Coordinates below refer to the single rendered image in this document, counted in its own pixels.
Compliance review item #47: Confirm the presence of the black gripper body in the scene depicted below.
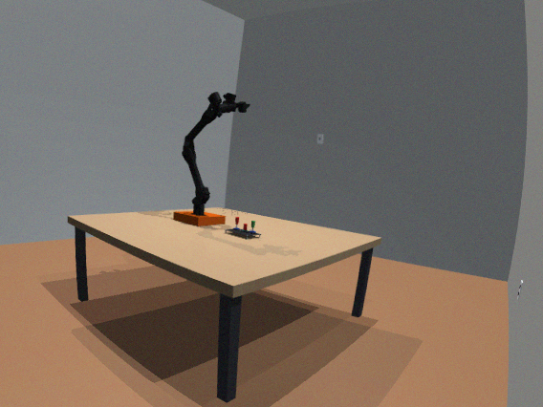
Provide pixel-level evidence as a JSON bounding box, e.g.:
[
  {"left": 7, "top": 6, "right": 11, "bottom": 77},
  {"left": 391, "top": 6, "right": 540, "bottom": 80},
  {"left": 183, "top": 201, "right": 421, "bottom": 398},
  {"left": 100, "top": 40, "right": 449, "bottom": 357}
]
[{"left": 225, "top": 101, "right": 247, "bottom": 113}]

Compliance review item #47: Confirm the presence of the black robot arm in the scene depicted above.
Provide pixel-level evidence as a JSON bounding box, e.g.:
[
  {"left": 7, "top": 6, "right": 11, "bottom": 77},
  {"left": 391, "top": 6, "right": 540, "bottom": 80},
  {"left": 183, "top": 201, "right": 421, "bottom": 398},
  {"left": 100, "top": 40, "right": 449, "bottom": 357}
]
[{"left": 182, "top": 92, "right": 236, "bottom": 216}]

